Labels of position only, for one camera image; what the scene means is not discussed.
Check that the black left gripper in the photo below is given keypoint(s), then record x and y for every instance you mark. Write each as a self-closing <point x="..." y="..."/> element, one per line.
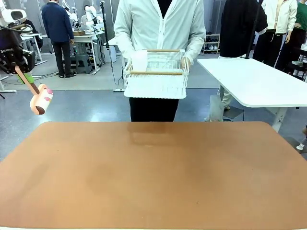
<point x="9" y="43"/>

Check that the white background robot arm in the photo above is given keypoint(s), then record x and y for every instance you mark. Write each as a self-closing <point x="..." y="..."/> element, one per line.
<point x="92" y="16"/>
<point x="72" y="16"/>

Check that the person's right forearm white sleeve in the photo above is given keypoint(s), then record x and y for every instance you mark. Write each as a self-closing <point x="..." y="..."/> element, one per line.
<point x="123" y="40"/>

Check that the person's left forearm white sleeve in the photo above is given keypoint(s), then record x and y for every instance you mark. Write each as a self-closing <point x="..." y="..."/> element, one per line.
<point x="196" y="45"/>

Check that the person's right hand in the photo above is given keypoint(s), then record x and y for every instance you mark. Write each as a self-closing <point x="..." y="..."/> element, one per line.
<point x="129" y="65"/>

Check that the person's left hand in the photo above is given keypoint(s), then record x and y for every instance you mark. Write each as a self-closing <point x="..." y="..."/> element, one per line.
<point x="186" y="64"/>

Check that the seated person in black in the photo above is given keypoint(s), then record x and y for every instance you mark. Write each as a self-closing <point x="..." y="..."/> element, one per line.
<point x="34" y="33"/>

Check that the person in navy jacket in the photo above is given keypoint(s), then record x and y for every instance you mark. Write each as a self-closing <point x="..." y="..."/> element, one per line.
<point x="58" y="31"/>

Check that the grey step stool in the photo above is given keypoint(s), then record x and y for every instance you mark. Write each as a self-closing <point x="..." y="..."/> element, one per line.
<point x="83" y="63"/>

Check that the brown cardboard box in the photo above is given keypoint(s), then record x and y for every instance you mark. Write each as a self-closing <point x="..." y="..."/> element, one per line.
<point x="79" y="33"/>

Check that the white workbench table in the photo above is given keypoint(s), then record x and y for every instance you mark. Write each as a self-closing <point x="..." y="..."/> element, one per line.
<point x="88" y="38"/>

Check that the black tripod pole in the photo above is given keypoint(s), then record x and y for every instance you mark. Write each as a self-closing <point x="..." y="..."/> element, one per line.
<point x="104" y="24"/>

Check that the white plastic cutlery holder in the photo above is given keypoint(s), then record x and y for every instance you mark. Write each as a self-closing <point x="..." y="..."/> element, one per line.
<point x="139" y="61"/>

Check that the person in white jacket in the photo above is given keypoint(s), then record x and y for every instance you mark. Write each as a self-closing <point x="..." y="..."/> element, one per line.
<point x="158" y="24"/>

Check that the white shoe rack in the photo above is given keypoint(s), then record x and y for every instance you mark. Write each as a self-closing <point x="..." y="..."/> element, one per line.
<point x="212" y="43"/>

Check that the person in black coat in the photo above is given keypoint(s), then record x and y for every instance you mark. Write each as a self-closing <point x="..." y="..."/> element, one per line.
<point x="239" y="28"/>

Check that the white office table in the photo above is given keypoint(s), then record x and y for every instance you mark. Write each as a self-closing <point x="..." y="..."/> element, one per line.
<point x="254" y="81"/>

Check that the person in cream jacket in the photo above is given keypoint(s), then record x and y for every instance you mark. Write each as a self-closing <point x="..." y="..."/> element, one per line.
<point x="280" y="19"/>

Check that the person in green top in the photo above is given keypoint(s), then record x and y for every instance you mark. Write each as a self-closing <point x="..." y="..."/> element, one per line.
<point x="299" y="24"/>

